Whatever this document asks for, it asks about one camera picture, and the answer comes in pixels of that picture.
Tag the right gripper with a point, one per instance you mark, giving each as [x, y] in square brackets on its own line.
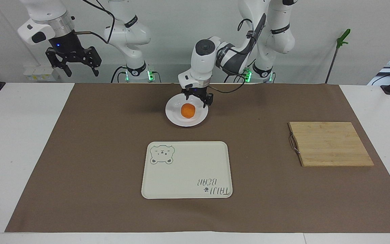
[67, 44]

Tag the orange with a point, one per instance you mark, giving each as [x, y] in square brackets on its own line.
[188, 111]

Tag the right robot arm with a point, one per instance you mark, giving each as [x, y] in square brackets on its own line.
[127, 32]

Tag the wooden cutting board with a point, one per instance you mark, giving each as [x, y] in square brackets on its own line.
[330, 144]

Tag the white round plate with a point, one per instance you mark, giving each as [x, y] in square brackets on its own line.
[176, 117]

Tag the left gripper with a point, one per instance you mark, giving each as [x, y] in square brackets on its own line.
[196, 91]

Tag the cream tray with bear print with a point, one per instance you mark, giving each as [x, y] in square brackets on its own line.
[185, 173]

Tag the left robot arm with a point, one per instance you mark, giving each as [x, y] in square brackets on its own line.
[201, 57]

